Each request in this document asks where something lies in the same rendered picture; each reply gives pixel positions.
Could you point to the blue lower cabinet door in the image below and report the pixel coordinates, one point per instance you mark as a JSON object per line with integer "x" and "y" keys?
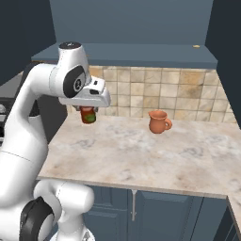
{"x": 108, "y": 213}
{"x": 166, "y": 218}

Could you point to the dark blue tall cabinet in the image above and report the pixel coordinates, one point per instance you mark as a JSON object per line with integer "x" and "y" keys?
{"x": 22, "y": 34}
{"x": 227, "y": 47}

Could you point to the blue corner lower cabinet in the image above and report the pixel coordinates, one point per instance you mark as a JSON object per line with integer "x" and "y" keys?
{"x": 230, "y": 229}

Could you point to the gold cabinet knob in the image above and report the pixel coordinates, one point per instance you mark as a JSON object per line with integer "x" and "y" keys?
{"x": 196, "y": 46}

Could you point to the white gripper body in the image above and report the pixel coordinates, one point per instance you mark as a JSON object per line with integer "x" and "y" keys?
{"x": 91, "y": 100}

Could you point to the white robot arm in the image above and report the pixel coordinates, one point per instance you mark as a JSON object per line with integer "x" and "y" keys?
{"x": 22, "y": 150}

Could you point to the blue upper cabinet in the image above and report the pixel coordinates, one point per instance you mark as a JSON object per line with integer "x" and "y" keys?
{"x": 131, "y": 22}

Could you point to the black stove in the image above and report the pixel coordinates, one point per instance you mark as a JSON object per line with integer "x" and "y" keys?
{"x": 2, "y": 119}

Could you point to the terracotta mug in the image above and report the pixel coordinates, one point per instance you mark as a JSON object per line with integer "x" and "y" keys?
{"x": 157, "y": 122}

